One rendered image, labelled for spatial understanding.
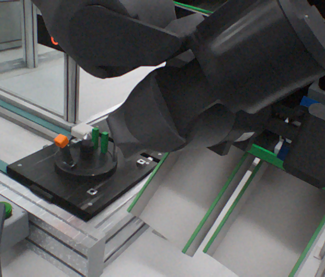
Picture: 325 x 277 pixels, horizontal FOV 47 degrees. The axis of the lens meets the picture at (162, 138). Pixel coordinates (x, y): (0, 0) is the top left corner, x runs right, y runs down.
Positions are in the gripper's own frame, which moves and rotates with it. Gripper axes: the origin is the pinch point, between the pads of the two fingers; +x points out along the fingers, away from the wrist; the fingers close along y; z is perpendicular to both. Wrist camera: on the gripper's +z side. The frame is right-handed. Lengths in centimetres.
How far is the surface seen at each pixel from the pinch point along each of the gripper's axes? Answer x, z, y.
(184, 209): 17.3, -24.4, 13.3
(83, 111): 52, -35, 82
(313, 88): 17.9, 2.5, 1.7
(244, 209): 21.7, -20.3, 5.0
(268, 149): 15.4, -7.4, 3.3
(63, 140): 9.8, -23.1, 39.5
